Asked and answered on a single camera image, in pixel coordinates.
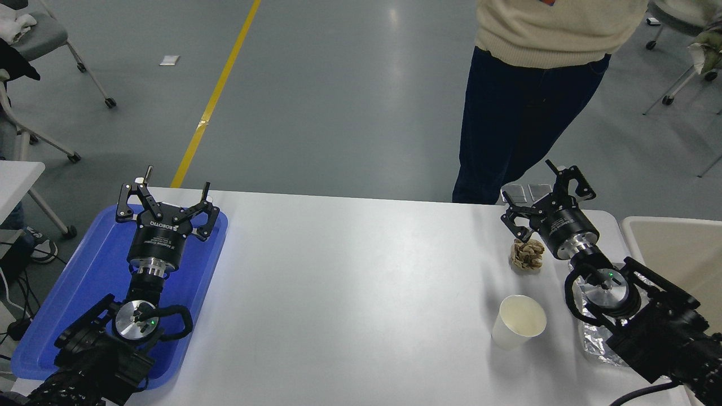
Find white cloth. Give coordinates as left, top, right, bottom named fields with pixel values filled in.
left=0, top=12, right=37, bottom=45

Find person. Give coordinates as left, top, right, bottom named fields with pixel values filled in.
left=452, top=0, right=649, bottom=205
left=0, top=200, right=58, bottom=264

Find pale green cloth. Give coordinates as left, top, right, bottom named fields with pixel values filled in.
left=688, top=27, right=722, bottom=75

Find white paper cup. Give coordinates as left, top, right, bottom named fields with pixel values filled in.
left=491, top=294, right=548, bottom=351

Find white-framed wheeled chair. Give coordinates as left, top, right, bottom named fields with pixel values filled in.
left=0, top=70, right=81, bottom=164
left=643, top=56, right=722, bottom=116

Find small white table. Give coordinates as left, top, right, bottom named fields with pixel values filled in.
left=0, top=161, right=78, bottom=239

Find black garment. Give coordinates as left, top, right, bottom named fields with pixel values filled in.
left=0, top=39, right=41, bottom=82

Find black floor cables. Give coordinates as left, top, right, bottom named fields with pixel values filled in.
left=0, top=240, right=68, bottom=361

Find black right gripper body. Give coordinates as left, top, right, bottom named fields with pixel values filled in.
left=533, top=195, right=598, bottom=254

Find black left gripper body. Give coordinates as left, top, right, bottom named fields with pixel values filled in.
left=127, top=210, right=192, bottom=267

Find blue plastic tray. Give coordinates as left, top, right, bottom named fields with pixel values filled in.
left=11, top=204, right=229, bottom=391

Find crumpled silver foil tray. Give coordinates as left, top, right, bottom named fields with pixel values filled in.
left=566, top=261, right=644, bottom=367

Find crumpled tan paper ball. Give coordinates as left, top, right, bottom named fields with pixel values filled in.
left=510, top=237, right=545, bottom=272

